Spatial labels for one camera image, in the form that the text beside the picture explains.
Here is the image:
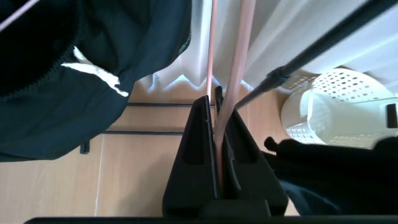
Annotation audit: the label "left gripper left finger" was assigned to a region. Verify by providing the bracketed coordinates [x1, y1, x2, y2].
[162, 95, 219, 218]

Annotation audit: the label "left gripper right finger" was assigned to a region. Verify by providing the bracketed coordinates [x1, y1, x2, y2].
[221, 109, 289, 217]

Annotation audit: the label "black garment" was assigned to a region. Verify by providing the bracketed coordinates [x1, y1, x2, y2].
[264, 136, 398, 216]

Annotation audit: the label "pink clothes hanger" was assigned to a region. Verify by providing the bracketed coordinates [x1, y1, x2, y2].
[0, 0, 40, 32]
[206, 0, 257, 190]

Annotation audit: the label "black drawstring shorts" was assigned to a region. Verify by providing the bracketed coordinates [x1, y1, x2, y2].
[0, 0, 192, 162]

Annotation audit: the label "white laundry basket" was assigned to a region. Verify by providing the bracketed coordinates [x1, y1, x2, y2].
[280, 68, 398, 149]

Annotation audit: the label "black clothes rack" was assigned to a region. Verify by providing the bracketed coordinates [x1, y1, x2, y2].
[80, 0, 398, 156]

